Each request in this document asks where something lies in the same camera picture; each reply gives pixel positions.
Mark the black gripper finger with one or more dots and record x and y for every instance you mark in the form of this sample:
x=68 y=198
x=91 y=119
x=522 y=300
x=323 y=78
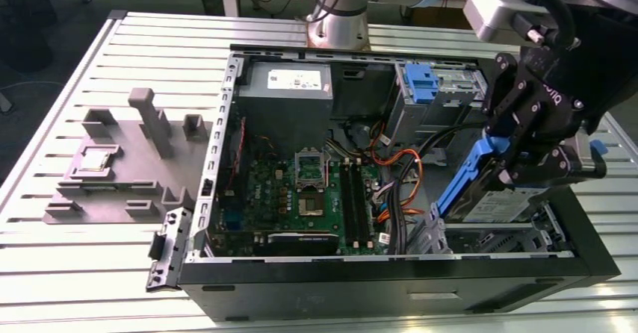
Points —
x=513 y=109
x=549 y=168

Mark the hard disk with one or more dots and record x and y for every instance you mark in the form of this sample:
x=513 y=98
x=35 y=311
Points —
x=498 y=206

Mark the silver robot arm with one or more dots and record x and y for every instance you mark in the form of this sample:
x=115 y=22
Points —
x=339 y=27

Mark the metal disk bay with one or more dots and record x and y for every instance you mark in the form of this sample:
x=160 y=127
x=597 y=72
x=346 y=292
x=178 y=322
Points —
x=478 y=227

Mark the silver optical drive cage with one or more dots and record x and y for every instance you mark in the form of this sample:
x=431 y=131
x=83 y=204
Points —
x=438 y=116

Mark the blue plastic drive latch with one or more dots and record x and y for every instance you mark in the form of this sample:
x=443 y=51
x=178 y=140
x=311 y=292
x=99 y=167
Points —
x=421 y=83

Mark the black RAM slot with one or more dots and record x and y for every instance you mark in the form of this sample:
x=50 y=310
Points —
x=349 y=202
x=363 y=202

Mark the silver power supply unit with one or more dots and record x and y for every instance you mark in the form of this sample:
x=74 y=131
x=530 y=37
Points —
x=285 y=116

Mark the CPU socket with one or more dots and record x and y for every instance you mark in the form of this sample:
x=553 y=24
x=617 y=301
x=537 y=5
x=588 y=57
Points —
x=313 y=206

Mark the black PC case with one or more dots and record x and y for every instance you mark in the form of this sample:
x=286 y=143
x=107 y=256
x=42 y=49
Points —
x=349 y=292

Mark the black graphics card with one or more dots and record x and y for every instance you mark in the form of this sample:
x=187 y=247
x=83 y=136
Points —
x=299 y=241

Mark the green motherboard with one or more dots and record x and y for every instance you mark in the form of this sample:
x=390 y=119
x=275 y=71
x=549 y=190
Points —
x=271 y=202

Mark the blue expansion slot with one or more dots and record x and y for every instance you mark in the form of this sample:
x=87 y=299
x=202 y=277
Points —
x=233 y=221

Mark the grey parts rack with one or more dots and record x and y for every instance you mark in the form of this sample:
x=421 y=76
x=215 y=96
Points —
x=130 y=168

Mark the silver CPU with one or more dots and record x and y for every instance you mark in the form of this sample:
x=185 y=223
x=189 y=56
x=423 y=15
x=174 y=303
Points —
x=95 y=161

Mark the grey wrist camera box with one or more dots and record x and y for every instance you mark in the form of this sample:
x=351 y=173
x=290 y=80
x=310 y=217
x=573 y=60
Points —
x=498 y=8

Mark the silver card retention bracket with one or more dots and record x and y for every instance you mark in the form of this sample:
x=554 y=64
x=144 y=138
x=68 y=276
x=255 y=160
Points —
x=171 y=236

